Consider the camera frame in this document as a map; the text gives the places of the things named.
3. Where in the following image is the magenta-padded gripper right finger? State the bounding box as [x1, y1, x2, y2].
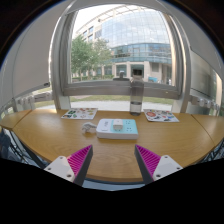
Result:
[134, 144, 184, 185]

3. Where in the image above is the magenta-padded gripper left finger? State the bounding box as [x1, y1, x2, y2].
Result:
[43, 144, 94, 187]

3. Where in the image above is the small white charger block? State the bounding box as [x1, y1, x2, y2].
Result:
[112, 119, 124, 132]

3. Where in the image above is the white power strip plug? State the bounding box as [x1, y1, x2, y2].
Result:
[81, 122, 98, 134]

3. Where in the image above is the sticker sheet with red circle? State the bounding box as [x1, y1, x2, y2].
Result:
[143, 108, 180, 123]

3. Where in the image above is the sticker sheet with food pictures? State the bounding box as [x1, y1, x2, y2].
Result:
[60, 107, 99, 120]

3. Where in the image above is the clear grey water bottle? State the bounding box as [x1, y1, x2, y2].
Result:
[129, 75, 145, 117]

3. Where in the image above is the white roller blind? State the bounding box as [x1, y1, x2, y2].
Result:
[176, 9, 223, 79]
[11, 13, 64, 99]

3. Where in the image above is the green tree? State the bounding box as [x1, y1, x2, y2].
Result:
[70, 34, 113, 81]

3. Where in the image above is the glass office building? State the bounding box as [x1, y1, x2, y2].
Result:
[74, 4, 174, 84]

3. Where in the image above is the grey rail with white knobs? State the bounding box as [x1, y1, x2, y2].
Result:
[13, 91, 54, 111]
[188, 94, 221, 113]

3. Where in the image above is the dark grey window handle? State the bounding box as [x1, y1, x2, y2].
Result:
[113, 71, 130, 82]

